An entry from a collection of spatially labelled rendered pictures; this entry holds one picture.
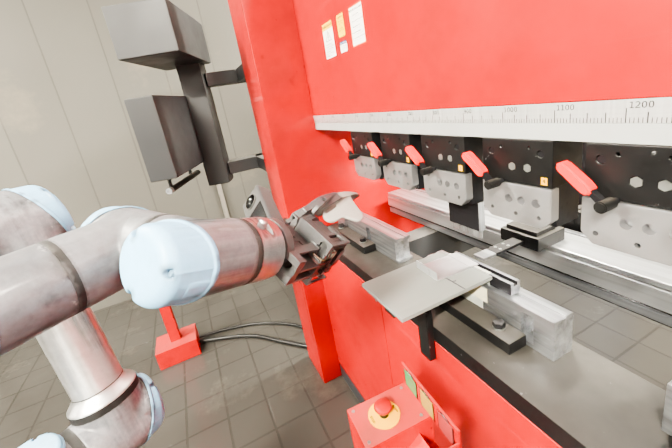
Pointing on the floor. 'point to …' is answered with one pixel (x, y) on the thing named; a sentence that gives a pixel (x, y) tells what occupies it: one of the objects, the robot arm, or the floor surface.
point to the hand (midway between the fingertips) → (332, 226)
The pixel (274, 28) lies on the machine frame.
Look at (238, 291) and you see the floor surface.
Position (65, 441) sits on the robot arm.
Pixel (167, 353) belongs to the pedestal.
